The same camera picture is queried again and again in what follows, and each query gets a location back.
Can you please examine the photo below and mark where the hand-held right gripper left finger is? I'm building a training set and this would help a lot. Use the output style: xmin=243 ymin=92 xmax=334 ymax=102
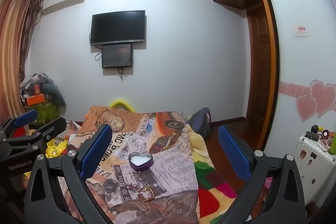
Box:
xmin=24 ymin=124 xmax=116 ymax=224

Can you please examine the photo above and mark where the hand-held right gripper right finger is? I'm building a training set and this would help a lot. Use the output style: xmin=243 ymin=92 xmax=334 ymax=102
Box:
xmin=218 ymin=125 xmax=307 ymax=224

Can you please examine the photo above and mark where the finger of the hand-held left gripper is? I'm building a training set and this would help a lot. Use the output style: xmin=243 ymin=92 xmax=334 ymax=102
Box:
xmin=0 ymin=109 xmax=39 ymax=138
xmin=0 ymin=117 xmax=68 ymax=151

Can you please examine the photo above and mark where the purple heart-shaped tin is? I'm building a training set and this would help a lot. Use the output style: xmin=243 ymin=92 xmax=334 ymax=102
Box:
xmin=128 ymin=153 xmax=153 ymax=172

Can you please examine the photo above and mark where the gold and red bracelet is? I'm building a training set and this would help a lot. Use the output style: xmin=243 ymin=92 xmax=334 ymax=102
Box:
xmin=139 ymin=186 xmax=155 ymax=202

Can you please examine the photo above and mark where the green bag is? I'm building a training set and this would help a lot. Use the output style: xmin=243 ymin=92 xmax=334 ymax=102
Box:
xmin=29 ymin=102 xmax=60 ymax=126

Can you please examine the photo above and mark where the orange box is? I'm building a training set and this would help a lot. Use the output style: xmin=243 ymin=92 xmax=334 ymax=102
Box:
xmin=26 ymin=94 xmax=45 ymax=106

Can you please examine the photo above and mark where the striped bed sheet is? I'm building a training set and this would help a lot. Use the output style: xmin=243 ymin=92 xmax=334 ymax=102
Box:
xmin=52 ymin=120 xmax=85 ymax=146

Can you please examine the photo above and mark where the yellow cloth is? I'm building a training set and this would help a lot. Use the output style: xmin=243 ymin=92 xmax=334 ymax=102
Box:
xmin=46 ymin=140 xmax=69 ymax=159

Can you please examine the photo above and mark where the dark teal pillow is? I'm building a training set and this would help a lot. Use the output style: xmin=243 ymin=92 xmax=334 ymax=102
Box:
xmin=42 ymin=83 xmax=66 ymax=108

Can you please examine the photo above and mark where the pile of grey clothes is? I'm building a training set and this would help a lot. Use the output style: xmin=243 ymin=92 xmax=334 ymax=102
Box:
xmin=20 ymin=72 xmax=54 ymax=95

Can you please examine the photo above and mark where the colourful fleece blanket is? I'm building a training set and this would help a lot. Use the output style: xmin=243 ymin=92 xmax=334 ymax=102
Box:
xmin=188 ymin=127 xmax=238 ymax=224

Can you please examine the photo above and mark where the grey backpack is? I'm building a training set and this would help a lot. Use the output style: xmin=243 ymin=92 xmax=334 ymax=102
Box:
xmin=187 ymin=108 xmax=212 ymax=139

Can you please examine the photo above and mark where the yellow plastic object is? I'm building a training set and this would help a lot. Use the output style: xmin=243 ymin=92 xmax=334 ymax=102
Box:
xmin=109 ymin=99 xmax=137 ymax=112

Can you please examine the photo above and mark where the newspaper-print blanket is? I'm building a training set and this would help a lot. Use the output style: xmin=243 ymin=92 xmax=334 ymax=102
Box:
xmin=56 ymin=105 xmax=200 ymax=224

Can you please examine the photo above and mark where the striped brown curtain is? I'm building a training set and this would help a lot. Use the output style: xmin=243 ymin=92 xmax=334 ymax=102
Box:
xmin=0 ymin=0 xmax=44 ymax=125

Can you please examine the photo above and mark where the white sticker-covered suitcase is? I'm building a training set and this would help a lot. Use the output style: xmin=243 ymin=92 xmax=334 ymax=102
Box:
xmin=290 ymin=132 xmax=336 ymax=207

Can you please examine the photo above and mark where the brown wooden door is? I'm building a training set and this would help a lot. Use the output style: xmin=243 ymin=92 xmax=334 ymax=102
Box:
xmin=246 ymin=4 xmax=272 ymax=132

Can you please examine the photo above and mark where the pink round object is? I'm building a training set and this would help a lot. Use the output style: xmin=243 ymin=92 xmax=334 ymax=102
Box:
xmin=321 ymin=130 xmax=332 ymax=147

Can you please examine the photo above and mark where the green bottle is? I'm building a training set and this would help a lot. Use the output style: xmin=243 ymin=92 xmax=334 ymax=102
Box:
xmin=329 ymin=132 xmax=336 ymax=155

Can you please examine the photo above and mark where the white heart-print wardrobe door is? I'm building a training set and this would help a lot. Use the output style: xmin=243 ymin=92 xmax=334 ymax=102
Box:
xmin=259 ymin=0 xmax=336 ymax=156

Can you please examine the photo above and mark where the red and white door label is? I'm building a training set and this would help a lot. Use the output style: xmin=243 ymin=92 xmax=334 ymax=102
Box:
xmin=293 ymin=25 xmax=309 ymax=37

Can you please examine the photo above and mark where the black camera-like object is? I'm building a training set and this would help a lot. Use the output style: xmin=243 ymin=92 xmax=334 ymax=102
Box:
xmin=306 ymin=124 xmax=320 ymax=141

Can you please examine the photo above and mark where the small black wall monitor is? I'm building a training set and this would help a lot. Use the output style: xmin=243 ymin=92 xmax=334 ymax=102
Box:
xmin=102 ymin=43 xmax=133 ymax=69

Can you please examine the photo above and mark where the wooden wardrobe frame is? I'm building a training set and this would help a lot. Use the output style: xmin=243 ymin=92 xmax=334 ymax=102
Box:
xmin=252 ymin=0 xmax=281 ymax=151

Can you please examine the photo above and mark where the black wall television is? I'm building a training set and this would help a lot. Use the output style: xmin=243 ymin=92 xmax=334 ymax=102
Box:
xmin=90 ymin=10 xmax=146 ymax=46

